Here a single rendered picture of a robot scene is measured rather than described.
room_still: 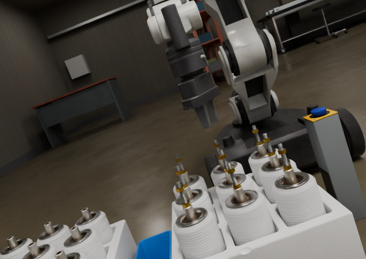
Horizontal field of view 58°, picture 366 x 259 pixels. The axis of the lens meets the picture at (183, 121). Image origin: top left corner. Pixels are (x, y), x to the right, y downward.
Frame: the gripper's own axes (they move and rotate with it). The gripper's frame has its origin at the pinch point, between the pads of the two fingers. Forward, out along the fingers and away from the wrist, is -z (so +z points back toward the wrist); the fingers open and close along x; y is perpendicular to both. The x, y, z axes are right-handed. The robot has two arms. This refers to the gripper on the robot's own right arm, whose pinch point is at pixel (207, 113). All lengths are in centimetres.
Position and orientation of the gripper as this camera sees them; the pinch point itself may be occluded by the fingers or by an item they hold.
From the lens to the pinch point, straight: 82.3
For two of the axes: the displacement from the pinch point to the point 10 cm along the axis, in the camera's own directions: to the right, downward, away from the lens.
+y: 7.4, -1.7, -6.4
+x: -5.7, 3.5, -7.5
